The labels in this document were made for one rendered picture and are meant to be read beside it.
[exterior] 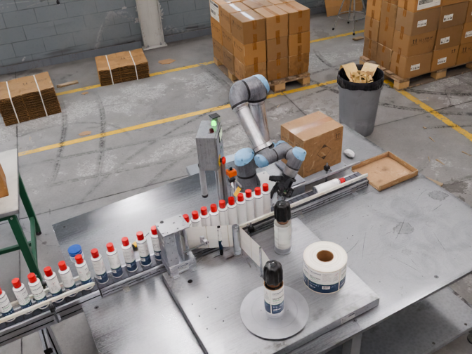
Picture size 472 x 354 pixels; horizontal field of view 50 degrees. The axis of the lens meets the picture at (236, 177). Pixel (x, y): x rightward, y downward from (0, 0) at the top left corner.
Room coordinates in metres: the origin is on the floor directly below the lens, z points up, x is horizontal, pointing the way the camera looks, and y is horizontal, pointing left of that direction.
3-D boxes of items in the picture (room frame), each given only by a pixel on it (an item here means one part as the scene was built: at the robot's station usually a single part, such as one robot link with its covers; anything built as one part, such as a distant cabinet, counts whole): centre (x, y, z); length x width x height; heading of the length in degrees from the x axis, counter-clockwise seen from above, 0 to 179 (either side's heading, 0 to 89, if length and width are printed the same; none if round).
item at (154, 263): (2.11, -0.02, 0.86); 1.65 x 0.08 x 0.04; 116
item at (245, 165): (2.45, -0.07, 1.05); 0.13 x 0.12 x 0.14; 119
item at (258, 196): (2.14, -0.11, 0.98); 0.05 x 0.05 x 0.20
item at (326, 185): (2.35, -0.54, 0.91); 0.20 x 0.05 x 0.05; 114
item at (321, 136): (2.70, -0.49, 0.99); 0.30 x 0.24 x 0.27; 118
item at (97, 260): (1.77, 0.69, 0.98); 0.05 x 0.05 x 0.20
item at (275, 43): (6.01, -0.41, 0.45); 1.20 x 0.84 x 0.89; 19
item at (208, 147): (2.14, 0.11, 1.38); 0.17 x 0.10 x 0.19; 171
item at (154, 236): (1.90, 0.42, 0.98); 0.05 x 0.05 x 0.20
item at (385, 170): (2.54, -0.92, 0.85); 0.30 x 0.26 x 0.04; 116
